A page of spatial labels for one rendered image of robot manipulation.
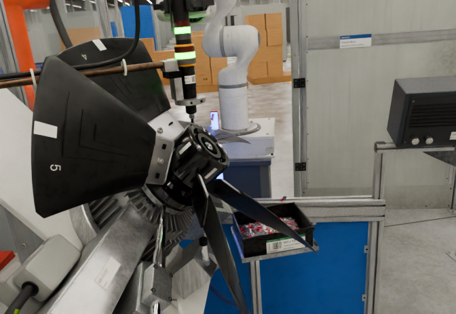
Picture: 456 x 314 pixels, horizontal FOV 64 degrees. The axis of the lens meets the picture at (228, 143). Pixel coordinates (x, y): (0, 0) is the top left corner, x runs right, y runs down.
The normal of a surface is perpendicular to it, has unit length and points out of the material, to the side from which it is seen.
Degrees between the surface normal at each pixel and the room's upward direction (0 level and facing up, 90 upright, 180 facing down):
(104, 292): 50
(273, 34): 90
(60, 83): 69
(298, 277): 90
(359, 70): 90
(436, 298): 0
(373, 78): 90
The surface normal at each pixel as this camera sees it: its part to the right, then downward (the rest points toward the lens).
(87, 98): 0.83, -0.18
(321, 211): -0.09, 0.32
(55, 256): 0.71, -0.64
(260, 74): 0.12, 0.30
